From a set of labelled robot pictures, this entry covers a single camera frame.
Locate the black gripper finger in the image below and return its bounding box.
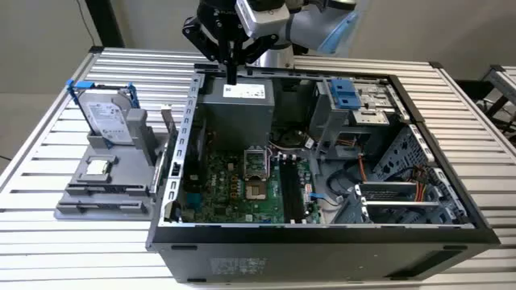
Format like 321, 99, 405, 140
180, 17, 233, 85
232, 33, 280, 85

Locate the black RAM slot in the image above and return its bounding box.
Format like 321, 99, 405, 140
295, 154, 307, 224
279, 154, 292, 224
289, 154, 303, 224
284, 154, 297, 224

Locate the grey power supply unit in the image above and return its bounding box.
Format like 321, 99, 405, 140
197, 77, 277, 152

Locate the blue plastic drive latch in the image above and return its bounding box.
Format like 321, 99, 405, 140
328, 79, 360, 110

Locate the black round fan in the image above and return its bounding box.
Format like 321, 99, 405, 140
271, 126, 311, 150

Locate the grey metal drive cage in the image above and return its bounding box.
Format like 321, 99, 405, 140
309, 77, 404, 158

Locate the metal socket cover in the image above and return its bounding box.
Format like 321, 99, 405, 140
243, 147, 271, 179

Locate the hard disk in blue carrier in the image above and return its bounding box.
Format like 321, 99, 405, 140
64, 79, 140, 149

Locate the CPU socket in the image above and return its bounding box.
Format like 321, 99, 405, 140
244, 179, 269, 201

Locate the grey parts rack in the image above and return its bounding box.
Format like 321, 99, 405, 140
53, 108, 171, 222

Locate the green motherboard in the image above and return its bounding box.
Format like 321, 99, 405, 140
180, 120, 323, 225

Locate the silver CPU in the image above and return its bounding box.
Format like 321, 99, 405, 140
87, 159, 111, 176

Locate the grey metal disk bay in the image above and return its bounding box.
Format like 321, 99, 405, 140
333, 181, 444, 225

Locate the metal slat side table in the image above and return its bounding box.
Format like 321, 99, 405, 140
477, 63, 516, 100

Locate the black PC case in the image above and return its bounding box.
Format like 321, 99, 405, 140
144, 62, 501, 284

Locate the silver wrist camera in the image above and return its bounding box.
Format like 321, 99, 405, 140
235, 0, 291, 39

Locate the black upright post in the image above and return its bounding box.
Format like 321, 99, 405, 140
83, 0, 127, 49

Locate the orange wire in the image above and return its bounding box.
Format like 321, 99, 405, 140
356, 152, 371, 184

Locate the black looped wire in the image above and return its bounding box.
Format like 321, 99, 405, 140
325, 169, 356, 204

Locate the red yellow wire bundle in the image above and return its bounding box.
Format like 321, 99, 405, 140
409, 164, 432, 204

